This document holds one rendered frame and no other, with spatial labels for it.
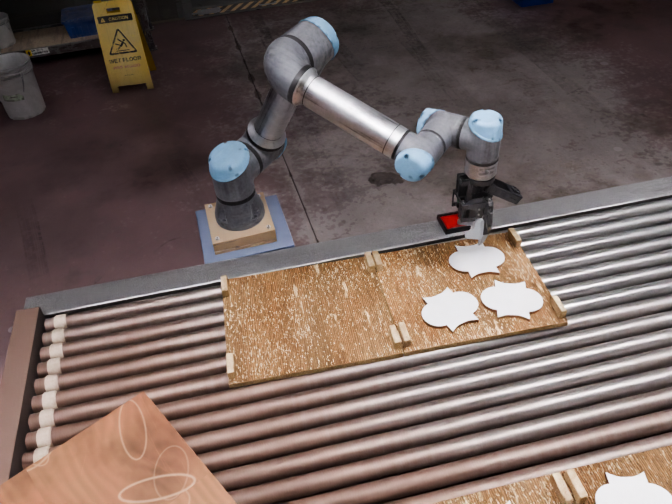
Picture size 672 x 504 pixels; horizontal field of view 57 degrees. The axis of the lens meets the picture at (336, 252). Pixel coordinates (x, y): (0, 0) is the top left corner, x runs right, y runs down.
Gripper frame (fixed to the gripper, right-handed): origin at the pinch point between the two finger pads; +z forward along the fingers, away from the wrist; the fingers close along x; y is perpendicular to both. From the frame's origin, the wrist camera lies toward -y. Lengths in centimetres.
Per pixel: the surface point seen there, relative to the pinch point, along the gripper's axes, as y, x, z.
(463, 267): 4.6, 2.5, 7.9
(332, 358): 44, 23, 9
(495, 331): 4.3, 24.4, 9.0
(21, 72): 195, -307, 70
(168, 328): 83, 3, 11
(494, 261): -4.1, 2.3, 7.9
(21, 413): 114, 23, 8
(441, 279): 11.2, 4.4, 9.0
